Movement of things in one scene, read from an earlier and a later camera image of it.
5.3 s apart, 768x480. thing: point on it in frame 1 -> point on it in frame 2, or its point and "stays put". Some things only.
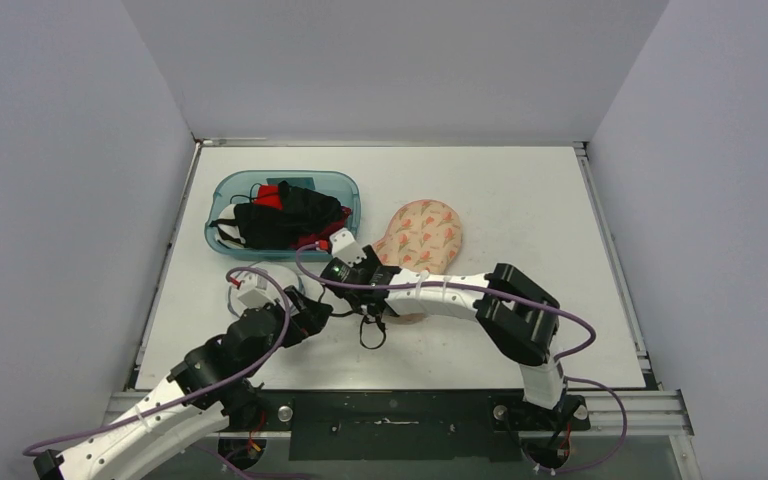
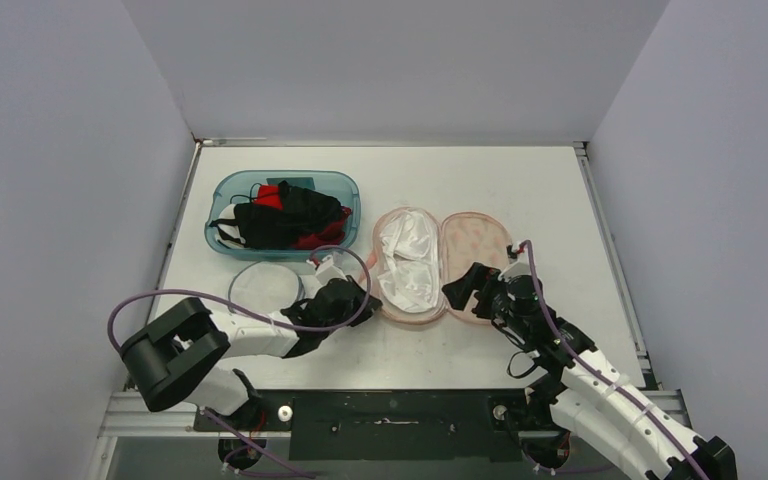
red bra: [269, 196] stays put
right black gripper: [363, 291] -> [479, 291]
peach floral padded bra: [425, 236] -> [465, 240]
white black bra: [227, 228] stays put
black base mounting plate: [400, 425] stays put
